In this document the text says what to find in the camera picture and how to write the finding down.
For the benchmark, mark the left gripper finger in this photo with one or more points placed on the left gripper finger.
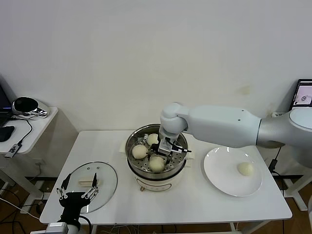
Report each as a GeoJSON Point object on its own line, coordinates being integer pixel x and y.
{"type": "Point", "coordinates": [65, 181]}
{"type": "Point", "coordinates": [94, 182]}

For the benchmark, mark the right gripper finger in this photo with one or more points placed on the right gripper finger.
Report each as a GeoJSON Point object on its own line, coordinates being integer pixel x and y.
{"type": "Point", "coordinates": [148, 154]}
{"type": "Point", "coordinates": [169, 159]}

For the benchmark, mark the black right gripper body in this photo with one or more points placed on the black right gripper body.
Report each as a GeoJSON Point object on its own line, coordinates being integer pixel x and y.
{"type": "Point", "coordinates": [154, 148]}

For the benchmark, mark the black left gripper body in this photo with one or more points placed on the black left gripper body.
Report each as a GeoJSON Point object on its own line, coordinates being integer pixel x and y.
{"type": "Point", "coordinates": [73, 201]}

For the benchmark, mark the white steamed baozi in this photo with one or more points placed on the white steamed baozi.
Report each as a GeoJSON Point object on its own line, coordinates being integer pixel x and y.
{"type": "Point", "coordinates": [156, 164]}
{"type": "Point", "coordinates": [245, 168]}
{"type": "Point", "coordinates": [152, 139]}
{"type": "Point", "coordinates": [139, 151]}

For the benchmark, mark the round glass pot lid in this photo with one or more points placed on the round glass pot lid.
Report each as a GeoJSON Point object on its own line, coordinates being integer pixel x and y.
{"type": "Point", "coordinates": [104, 175]}

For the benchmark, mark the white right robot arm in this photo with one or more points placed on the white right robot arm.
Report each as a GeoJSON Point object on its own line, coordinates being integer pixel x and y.
{"type": "Point", "coordinates": [219, 126]}

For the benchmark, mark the steel perforated steamer basket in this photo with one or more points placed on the steel perforated steamer basket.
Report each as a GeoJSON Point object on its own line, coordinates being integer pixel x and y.
{"type": "Point", "coordinates": [178, 161]}

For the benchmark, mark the steel steamer pot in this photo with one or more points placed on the steel steamer pot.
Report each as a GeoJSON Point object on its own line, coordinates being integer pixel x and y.
{"type": "Point", "coordinates": [156, 182]}

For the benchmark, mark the white round plate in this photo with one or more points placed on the white round plate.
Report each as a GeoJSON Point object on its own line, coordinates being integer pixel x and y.
{"type": "Point", "coordinates": [219, 170]}

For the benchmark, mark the grey usb hub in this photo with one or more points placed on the grey usb hub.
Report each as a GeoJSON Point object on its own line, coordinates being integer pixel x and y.
{"type": "Point", "coordinates": [13, 150]}

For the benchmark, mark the white side table with headset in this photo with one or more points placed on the white side table with headset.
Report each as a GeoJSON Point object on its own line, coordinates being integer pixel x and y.
{"type": "Point", "coordinates": [36, 126]}

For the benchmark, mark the black computer mouse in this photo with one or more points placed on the black computer mouse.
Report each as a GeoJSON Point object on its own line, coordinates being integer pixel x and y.
{"type": "Point", "coordinates": [6, 134]}

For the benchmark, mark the chrome headset with black visor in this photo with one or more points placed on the chrome headset with black visor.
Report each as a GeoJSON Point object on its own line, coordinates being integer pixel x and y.
{"type": "Point", "coordinates": [24, 104]}

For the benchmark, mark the dark monitor screen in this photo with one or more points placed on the dark monitor screen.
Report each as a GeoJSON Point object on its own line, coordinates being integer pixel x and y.
{"type": "Point", "coordinates": [3, 114]}

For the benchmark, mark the white label sticker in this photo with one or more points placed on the white label sticker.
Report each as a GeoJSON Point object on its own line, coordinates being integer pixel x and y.
{"type": "Point", "coordinates": [278, 114]}

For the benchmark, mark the white side table with label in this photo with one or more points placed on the white side table with label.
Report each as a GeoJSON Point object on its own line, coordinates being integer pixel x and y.
{"type": "Point", "coordinates": [298, 200]}

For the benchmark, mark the grey open laptop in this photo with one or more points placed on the grey open laptop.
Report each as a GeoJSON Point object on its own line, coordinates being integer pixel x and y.
{"type": "Point", "coordinates": [303, 92]}

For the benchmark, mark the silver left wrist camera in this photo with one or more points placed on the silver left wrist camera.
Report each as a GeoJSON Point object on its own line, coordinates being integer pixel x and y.
{"type": "Point", "coordinates": [56, 228]}

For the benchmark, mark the white wall socket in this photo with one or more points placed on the white wall socket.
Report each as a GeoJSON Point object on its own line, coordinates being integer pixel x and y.
{"type": "Point", "coordinates": [37, 161]}

